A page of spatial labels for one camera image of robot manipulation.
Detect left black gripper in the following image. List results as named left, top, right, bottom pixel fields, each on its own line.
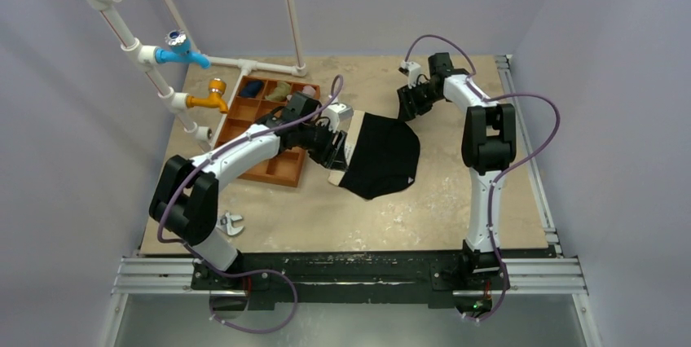
left=297, top=121, right=346, bottom=171

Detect black underwear white waistband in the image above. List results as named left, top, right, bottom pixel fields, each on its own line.
left=328, top=110, right=420, bottom=200

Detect orange compartment tray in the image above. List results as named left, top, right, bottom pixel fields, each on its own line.
left=207, top=75, right=322, bottom=188

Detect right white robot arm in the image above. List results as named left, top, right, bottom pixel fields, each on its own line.
left=397, top=53, right=517, bottom=288

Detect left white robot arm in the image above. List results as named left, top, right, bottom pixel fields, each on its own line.
left=148, top=92, right=348, bottom=289

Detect rolled pink underwear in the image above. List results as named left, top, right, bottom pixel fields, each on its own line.
left=301, top=86, right=316, bottom=98

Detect rolled olive green underwear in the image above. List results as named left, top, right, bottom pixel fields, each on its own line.
left=264, top=81, right=292, bottom=103

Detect rolled navy blue underwear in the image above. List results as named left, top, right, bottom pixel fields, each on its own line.
left=238, top=80, right=264, bottom=99

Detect orange plastic faucet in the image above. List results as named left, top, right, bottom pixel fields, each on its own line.
left=185, top=77, right=228, bottom=114

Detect blue plastic faucet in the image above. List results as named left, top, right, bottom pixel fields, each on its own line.
left=154, top=29, right=211, bottom=69

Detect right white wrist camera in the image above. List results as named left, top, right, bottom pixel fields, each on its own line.
left=398, top=60, right=423, bottom=89

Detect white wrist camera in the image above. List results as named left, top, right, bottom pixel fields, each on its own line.
left=398, top=60, right=423, bottom=89
left=320, top=103, right=354, bottom=132

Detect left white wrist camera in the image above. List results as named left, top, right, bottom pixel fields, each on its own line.
left=320, top=103, right=354, bottom=132

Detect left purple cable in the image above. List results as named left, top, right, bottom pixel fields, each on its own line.
left=156, top=74, right=346, bottom=335

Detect red handled adjustable wrench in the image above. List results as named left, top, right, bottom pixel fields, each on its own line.
left=216, top=212, right=244, bottom=237

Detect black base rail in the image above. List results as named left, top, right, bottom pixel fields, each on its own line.
left=191, top=249, right=511, bottom=314

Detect aluminium frame rails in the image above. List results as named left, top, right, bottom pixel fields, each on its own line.
left=99, top=55, right=603, bottom=347

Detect white pvc pipe frame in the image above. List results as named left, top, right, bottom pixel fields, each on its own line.
left=85, top=0, right=307, bottom=152

